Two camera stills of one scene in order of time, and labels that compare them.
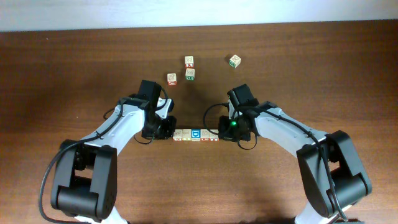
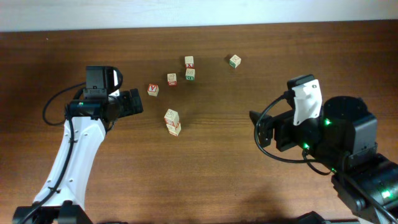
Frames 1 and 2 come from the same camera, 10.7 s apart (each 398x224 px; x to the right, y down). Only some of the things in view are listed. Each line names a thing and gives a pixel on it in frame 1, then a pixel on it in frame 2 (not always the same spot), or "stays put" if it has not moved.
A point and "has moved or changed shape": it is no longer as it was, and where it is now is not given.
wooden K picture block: [177, 135] has moved or changed shape
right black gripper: [224, 134] → [280, 122]
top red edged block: [189, 61] stays put
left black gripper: [168, 132] → [129, 107]
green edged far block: [234, 61] stays put
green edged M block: [189, 74] stays put
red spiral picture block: [171, 79] stays put
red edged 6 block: [213, 137] has moved or changed shape
